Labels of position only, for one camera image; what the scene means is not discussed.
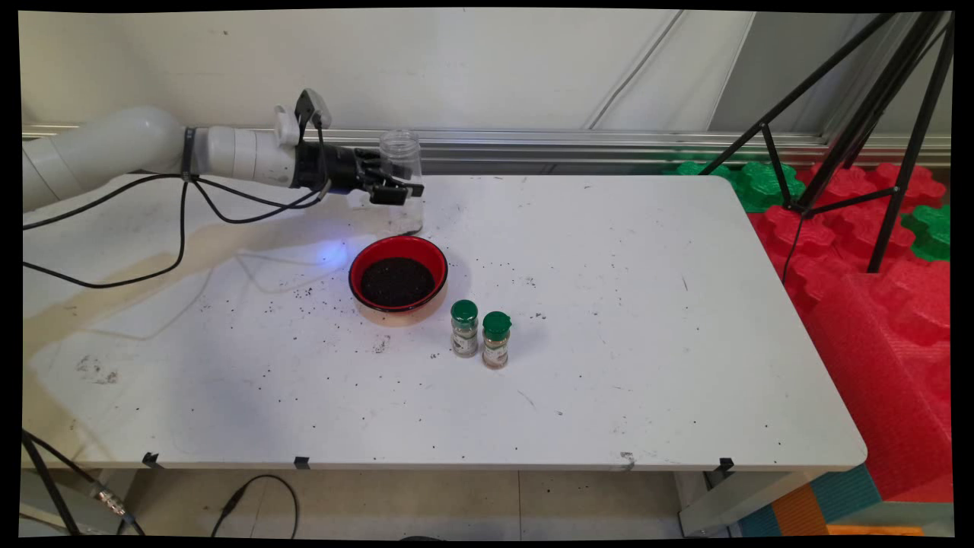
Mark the clear plastic jar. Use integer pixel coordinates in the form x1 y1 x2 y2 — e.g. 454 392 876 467
378 129 425 235

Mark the grey metal table leg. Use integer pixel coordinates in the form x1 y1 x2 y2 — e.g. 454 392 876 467
19 470 126 535
677 468 826 537

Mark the green foam puzzle piece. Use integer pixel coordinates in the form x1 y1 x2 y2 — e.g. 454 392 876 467
662 160 806 214
900 204 952 263

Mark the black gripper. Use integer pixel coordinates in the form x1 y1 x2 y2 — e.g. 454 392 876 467
292 142 425 207

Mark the orange foam mat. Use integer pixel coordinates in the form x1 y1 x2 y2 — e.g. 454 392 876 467
772 485 830 537

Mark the large red foam block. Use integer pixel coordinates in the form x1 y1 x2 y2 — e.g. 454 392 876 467
803 263 953 503

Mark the spice jar with green lid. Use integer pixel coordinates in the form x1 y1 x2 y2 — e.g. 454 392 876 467
450 299 481 358
482 311 513 371

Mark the teal foam mat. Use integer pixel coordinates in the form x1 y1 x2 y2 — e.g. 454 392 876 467
737 463 883 537

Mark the black floor cable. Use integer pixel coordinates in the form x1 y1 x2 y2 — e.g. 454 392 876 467
212 475 299 538

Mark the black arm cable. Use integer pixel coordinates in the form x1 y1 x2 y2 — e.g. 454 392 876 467
23 126 331 290

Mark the thin grey wall cable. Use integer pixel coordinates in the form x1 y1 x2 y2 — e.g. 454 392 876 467
584 11 686 132

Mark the aluminium wall rail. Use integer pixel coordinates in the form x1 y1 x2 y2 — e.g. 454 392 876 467
23 124 952 170

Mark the black tripod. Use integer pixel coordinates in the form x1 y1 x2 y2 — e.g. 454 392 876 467
699 11 956 284

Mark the red bowl with black rim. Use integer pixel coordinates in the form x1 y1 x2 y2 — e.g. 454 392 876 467
349 235 450 327

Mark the black seeds heap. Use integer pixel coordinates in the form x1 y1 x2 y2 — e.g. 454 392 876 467
360 257 436 308

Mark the orange foam strip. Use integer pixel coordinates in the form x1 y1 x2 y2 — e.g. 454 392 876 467
826 524 925 537

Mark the red foam puzzle mat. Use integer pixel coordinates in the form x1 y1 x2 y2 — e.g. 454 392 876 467
750 162 948 305

